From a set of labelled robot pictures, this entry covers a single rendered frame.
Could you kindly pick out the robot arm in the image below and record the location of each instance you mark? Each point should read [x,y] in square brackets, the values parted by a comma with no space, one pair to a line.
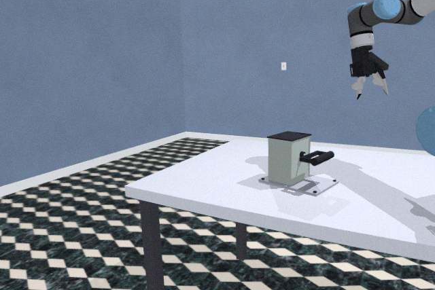
[361,17]

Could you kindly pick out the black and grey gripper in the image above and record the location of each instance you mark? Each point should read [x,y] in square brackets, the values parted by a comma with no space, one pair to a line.
[366,67]

